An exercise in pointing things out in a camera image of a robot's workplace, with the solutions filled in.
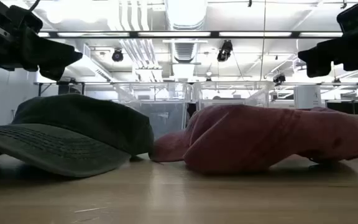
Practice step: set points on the black frame bar with lights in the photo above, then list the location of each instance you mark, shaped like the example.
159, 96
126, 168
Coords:
172, 34

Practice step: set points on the black round ceiling camera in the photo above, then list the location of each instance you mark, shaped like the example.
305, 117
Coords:
117, 56

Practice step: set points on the clear plastic container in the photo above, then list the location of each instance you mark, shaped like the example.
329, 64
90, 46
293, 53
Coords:
163, 102
228, 93

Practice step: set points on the faded red cap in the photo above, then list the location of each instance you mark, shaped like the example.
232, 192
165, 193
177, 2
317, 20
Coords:
259, 137

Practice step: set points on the black overhead camera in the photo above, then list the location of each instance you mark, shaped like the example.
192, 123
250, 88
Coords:
225, 51

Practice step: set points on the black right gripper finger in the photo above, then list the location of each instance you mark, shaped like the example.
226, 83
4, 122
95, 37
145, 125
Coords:
315, 60
356, 46

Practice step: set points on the white round pillar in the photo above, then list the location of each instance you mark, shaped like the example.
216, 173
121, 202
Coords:
307, 97

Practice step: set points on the silver ceiling air duct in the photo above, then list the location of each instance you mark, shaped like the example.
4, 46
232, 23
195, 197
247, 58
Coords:
186, 14

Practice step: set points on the small black ceiling fixture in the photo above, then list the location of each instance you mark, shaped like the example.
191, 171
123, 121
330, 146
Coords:
279, 79

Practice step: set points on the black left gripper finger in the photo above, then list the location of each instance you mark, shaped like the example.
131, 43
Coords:
53, 74
51, 53

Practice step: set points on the dark green cap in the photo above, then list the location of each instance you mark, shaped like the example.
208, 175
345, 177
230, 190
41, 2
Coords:
73, 130

